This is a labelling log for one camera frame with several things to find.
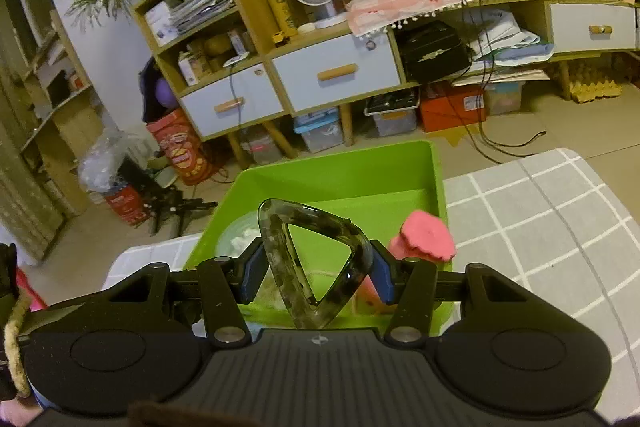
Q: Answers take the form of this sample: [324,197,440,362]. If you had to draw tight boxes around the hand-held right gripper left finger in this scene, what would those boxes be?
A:
[100,239,268,349]

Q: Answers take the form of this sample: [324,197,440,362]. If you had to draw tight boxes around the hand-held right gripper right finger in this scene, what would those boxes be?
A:
[367,239,546,348]

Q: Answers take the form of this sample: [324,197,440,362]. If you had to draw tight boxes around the clear grey triangular clip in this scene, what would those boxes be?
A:
[256,198,374,332]

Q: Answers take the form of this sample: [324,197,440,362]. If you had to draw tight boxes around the green plastic bin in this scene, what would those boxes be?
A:
[182,140,458,343]

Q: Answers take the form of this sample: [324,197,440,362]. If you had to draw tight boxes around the clear cotton swab container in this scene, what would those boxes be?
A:
[215,212,266,264]

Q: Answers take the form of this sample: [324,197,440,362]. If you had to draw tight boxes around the beige curtain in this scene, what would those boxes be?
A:
[0,72,66,264]

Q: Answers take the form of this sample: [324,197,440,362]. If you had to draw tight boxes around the black tripod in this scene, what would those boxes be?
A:
[120,157,218,238]

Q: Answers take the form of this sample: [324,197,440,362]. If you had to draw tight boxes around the red package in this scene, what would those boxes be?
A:
[102,184,151,226]

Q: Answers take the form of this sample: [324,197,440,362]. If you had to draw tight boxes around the red snack bag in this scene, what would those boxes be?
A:
[146,108,218,186]

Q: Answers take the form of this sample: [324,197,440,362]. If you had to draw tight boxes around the grey checked mat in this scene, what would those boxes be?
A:
[102,148,640,427]

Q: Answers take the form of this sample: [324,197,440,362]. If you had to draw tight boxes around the clear plastic bag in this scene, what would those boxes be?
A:
[77,132,151,198]

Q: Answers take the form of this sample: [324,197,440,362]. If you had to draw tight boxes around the clear storage box blue lid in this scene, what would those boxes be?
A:
[294,109,346,154]

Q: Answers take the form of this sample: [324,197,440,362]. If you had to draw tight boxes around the clear storage box dark contents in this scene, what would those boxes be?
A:
[364,89,420,138]

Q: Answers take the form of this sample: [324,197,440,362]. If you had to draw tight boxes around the wooden bookshelf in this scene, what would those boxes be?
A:
[15,7,118,228]

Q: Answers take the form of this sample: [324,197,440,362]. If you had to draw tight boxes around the orange box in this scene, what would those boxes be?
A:
[419,83,488,132]

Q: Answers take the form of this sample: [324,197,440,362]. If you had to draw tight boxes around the purple ball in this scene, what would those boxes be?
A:
[156,79,180,108]

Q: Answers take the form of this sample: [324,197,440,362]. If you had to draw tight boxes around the small pale storage box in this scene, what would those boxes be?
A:
[484,82,526,116]

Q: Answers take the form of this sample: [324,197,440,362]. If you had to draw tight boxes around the black bag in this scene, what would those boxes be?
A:
[397,20,473,84]

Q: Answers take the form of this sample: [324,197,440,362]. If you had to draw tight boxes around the tall yellow box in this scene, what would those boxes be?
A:
[268,0,301,40]

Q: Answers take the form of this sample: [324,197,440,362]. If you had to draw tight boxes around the pile of folded cloth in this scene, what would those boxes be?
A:
[470,9,556,72]

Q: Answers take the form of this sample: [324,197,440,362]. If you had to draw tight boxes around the white carton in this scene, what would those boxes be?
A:
[145,2,181,48]

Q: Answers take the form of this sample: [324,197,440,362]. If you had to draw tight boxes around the stack of papers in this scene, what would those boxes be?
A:
[170,0,236,35]

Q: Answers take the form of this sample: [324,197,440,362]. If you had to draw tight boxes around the pink fringed cloth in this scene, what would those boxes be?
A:
[346,0,586,38]

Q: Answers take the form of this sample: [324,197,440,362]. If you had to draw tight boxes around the yellow egg tray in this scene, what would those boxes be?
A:
[570,62,623,104]

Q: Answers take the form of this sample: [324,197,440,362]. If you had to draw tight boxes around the low wooden cabinet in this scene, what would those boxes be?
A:
[265,0,640,148]

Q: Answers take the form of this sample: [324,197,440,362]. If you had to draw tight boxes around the black cable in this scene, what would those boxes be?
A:
[415,0,547,158]

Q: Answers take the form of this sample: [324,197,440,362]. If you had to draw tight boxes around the white drawer wooden handle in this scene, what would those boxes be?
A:
[548,2,638,55]
[179,63,286,140]
[270,32,402,114]

